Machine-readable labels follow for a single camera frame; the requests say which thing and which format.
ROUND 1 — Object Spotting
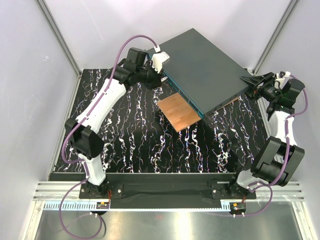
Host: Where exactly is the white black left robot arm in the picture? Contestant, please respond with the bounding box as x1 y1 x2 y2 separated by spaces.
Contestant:
63 47 170 198

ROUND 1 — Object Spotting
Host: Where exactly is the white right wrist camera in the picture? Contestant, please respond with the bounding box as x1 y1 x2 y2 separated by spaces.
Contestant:
274 71 291 90

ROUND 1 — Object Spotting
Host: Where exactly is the brown wooden board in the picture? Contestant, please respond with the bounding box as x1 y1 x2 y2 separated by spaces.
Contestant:
157 93 241 133

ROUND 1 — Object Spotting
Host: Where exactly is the aluminium rail frame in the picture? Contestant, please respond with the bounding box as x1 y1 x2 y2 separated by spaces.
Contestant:
32 181 305 202

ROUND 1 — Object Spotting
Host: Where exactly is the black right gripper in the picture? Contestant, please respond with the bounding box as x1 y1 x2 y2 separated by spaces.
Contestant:
237 71 281 103

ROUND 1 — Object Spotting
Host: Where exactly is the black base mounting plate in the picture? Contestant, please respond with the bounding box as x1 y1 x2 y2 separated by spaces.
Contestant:
79 173 256 211

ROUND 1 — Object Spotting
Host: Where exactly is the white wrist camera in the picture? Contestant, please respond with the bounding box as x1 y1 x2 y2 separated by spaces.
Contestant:
151 45 170 74
274 71 291 90

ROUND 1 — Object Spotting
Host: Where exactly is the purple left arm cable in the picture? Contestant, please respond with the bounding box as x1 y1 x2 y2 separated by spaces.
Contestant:
58 34 161 238

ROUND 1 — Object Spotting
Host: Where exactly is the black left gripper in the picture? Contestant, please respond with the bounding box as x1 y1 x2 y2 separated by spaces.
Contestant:
136 60 164 91

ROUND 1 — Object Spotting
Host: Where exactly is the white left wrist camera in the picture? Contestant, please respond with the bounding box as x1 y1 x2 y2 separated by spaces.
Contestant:
151 45 170 74

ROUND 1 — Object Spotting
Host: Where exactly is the dark grey network switch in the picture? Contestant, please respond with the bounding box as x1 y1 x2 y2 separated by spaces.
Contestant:
159 28 250 119

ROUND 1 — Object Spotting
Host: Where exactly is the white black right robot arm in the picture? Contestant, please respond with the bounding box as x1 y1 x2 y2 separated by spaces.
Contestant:
226 71 306 199

